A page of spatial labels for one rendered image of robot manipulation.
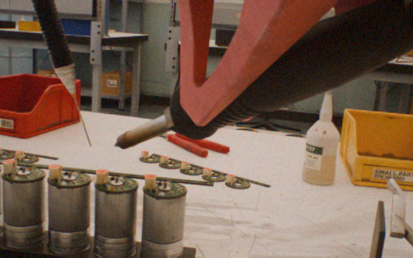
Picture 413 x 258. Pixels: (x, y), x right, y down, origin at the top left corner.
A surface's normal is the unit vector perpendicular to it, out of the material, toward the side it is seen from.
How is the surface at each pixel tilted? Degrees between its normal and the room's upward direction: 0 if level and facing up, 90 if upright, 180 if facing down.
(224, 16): 90
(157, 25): 90
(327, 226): 0
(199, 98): 99
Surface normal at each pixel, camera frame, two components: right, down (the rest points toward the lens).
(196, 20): 0.62, 0.34
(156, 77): -0.24, 0.20
